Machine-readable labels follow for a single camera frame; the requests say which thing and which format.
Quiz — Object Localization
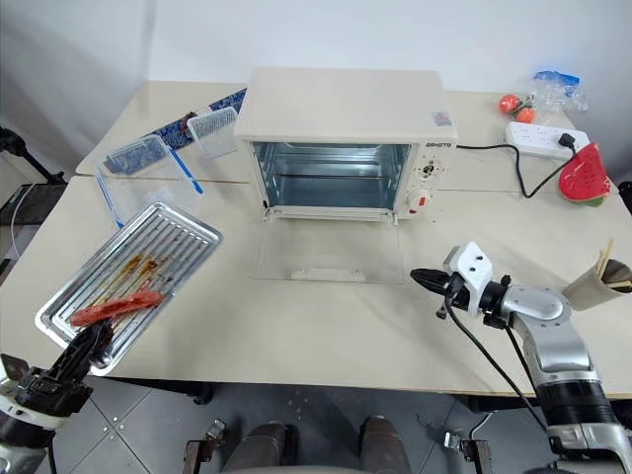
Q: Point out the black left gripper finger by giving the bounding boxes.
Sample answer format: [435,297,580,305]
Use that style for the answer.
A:
[48,324,101,371]
[90,319,117,367]

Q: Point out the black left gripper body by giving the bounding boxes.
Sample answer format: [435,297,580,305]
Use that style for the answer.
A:
[13,363,96,419]

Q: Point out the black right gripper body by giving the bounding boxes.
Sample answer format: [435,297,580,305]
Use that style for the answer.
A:
[435,271,483,321]

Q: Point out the glass oven door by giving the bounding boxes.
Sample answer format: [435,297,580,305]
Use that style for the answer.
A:
[249,216,408,286]

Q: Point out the silver ribbed baking tray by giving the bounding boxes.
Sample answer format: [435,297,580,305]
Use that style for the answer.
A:
[34,200,224,377]

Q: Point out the red sausage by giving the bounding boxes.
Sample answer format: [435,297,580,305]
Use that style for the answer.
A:
[69,289,165,328]

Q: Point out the oven knob with red mark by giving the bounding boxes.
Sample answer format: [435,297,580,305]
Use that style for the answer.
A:
[407,188,438,217]

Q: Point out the cream white toaster oven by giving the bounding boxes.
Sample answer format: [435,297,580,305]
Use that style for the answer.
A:
[234,66,459,223]

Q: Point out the beige paper cup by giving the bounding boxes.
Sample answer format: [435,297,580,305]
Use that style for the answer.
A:
[562,259,632,313]

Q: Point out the wooden chopsticks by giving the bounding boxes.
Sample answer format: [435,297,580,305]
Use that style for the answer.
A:
[593,237,632,290]

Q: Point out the dark rounded shape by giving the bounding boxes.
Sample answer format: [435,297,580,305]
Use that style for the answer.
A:
[235,421,298,469]
[358,415,412,471]

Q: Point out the red watermelon slice toy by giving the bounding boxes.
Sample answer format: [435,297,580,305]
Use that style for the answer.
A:
[557,141,613,209]

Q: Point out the white power strip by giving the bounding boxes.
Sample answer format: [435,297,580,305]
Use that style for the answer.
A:
[505,120,591,161]

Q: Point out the black stand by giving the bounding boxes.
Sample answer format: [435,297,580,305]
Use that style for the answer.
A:
[0,126,68,187]

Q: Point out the clear plastic zip bag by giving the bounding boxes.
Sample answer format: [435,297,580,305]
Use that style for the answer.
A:
[532,70,591,115]

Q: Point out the blue patterned strip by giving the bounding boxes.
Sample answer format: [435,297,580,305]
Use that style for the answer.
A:
[139,87,249,150]

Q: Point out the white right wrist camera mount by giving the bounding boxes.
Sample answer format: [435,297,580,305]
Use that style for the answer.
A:
[441,241,495,318]

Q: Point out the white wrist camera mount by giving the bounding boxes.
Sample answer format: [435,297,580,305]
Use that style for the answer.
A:
[441,241,495,318]
[0,353,68,432]

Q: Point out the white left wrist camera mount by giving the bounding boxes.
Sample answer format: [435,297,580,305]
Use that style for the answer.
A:
[0,353,68,432]

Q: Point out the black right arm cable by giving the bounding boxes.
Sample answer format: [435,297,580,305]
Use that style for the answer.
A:
[435,294,550,427]

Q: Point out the black oven power cord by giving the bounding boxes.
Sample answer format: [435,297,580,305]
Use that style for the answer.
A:
[454,142,577,200]

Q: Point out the white thin cable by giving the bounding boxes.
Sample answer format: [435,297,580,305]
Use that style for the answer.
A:
[9,183,37,261]

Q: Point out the clear box with blue handles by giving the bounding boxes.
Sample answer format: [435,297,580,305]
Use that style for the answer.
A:
[95,134,206,231]

